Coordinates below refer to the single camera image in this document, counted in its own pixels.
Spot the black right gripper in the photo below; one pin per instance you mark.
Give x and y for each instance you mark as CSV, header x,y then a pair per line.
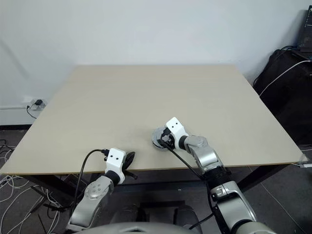
x,y
172,142

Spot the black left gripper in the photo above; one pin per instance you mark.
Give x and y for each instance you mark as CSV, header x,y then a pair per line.
x,y
127,172

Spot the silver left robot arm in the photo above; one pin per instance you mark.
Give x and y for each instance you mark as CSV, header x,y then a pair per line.
x,y
95,191

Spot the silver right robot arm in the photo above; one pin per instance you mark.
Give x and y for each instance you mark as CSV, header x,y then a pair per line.
x,y
207,156

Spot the silver robot torso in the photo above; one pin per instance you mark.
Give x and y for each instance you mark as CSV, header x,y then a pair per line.
x,y
146,229

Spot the black power adapter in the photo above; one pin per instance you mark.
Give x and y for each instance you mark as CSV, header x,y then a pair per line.
x,y
38,102

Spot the large black bag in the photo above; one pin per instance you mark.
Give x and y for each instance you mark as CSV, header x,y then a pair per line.
x,y
285,109

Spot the white plug at table edge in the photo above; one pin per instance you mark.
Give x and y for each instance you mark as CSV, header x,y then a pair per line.
x,y
306,165

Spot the black laptop computer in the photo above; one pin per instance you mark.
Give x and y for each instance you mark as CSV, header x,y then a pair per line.
x,y
307,31

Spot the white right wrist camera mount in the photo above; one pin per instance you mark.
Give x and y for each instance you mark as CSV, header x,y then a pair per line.
x,y
176,129

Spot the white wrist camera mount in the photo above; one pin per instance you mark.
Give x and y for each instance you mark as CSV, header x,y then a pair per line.
x,y
115,158
176,129

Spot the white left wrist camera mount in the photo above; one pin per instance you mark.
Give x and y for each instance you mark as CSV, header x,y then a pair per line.
x,y
115,158

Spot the white wall socket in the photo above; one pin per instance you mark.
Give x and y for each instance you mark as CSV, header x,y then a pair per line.
x,y
44,103

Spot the black table frame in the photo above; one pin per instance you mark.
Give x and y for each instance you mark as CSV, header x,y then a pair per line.
x,y
263,176

